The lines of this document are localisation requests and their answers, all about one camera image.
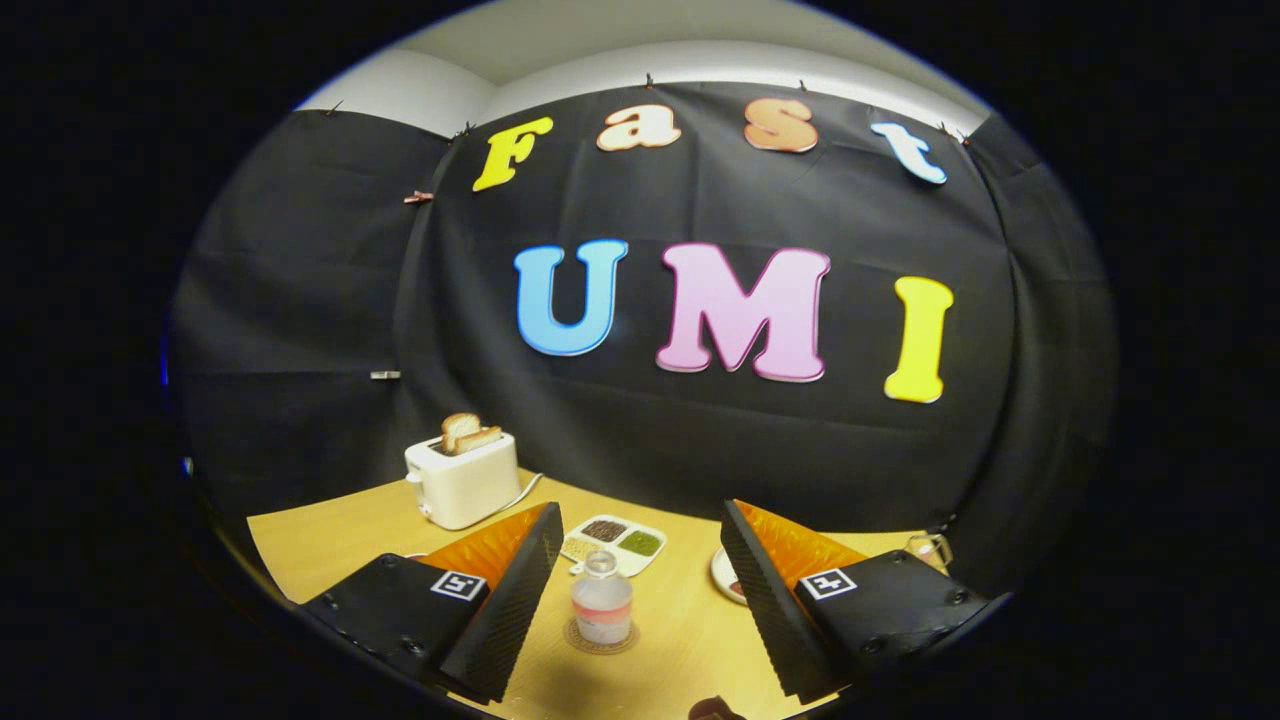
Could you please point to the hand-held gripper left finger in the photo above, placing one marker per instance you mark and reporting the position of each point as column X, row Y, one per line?
column 510, row 620

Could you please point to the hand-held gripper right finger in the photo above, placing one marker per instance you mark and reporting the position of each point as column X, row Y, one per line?
column 775, row 620

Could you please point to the clear juice bottle red label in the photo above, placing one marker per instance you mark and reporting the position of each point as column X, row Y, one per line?
column 602, row 605

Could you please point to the round cork coaster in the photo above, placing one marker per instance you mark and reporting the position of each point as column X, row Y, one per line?
column 600, row 649

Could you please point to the round white plate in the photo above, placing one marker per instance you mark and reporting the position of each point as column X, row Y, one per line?
column 722, row 575

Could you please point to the wooden table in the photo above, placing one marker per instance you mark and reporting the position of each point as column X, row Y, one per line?
column 670, row 640

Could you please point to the white divided grain dish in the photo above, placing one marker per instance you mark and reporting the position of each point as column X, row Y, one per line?
column 625, row 560

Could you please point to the white toaster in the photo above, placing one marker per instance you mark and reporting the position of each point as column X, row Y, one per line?
column 465, row 490

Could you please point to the clear glass holder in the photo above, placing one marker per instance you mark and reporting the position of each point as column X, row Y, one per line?
column 930, row 552

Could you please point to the toast slice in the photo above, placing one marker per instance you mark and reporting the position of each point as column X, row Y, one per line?
column 480, row 438
column 458, row 428

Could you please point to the black backdrop cloth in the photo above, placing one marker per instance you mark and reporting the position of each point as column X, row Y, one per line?
column 620, row 420

